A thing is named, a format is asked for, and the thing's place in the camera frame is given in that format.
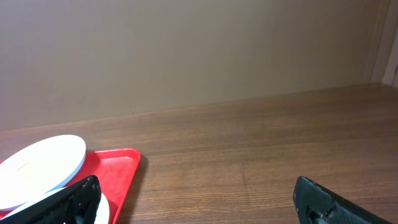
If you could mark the pale blue plate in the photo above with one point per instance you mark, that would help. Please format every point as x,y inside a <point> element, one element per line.
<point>102,213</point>
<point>39,168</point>

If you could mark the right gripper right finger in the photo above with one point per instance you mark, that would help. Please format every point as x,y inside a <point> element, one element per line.
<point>316,204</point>

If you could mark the top pale blue plate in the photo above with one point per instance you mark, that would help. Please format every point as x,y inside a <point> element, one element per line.
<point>39,168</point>

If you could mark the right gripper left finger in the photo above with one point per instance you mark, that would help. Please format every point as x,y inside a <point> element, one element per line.
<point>77,203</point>

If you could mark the red plastic tray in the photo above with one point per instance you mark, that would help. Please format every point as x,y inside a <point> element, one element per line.
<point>115,169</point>

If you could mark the right pale blue plate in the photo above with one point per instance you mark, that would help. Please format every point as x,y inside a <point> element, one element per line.
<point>102,213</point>

